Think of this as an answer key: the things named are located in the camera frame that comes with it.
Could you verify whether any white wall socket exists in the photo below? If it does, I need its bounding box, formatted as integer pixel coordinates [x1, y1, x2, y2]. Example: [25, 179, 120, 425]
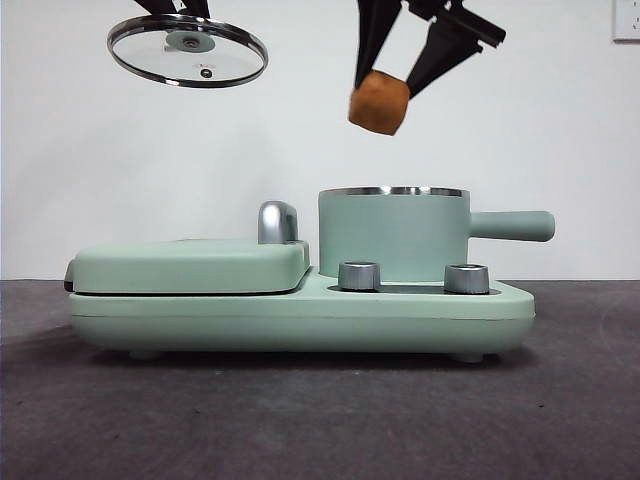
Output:
[612, 0, 640, 43]

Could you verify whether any grey felt table cloth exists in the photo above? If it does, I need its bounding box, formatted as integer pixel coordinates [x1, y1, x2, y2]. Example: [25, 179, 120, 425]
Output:
[0, 278, 640, 480]

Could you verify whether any silver griddle cover handle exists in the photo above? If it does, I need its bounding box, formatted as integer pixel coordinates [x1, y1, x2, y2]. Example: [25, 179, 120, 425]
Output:
[256, 200, 302, 247]

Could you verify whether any glass lid with green knob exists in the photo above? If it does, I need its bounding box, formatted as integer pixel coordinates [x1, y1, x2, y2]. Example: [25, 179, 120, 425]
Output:
[106, 13, 270, 91]

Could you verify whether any brown potato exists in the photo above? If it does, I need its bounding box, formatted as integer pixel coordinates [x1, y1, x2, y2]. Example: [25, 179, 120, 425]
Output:
[347, 69, 412, 138]

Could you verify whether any mint green hinged griddle cover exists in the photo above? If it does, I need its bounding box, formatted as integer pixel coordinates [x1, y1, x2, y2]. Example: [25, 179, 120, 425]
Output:
[63, 238, 312, 297]

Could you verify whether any mint green breakfast maker base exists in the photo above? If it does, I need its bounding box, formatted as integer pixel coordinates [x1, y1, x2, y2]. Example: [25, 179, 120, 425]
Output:
[67, 267, 536, 364]

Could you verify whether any mint green pot with handle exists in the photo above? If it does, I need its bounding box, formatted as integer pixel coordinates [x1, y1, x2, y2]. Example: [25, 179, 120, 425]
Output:
[317, 185, 556, 282]

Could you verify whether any silver control knob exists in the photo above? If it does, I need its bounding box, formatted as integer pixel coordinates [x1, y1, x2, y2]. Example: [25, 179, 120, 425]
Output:
[443, 263, 491, 296]
[337, 260, 384, 293]

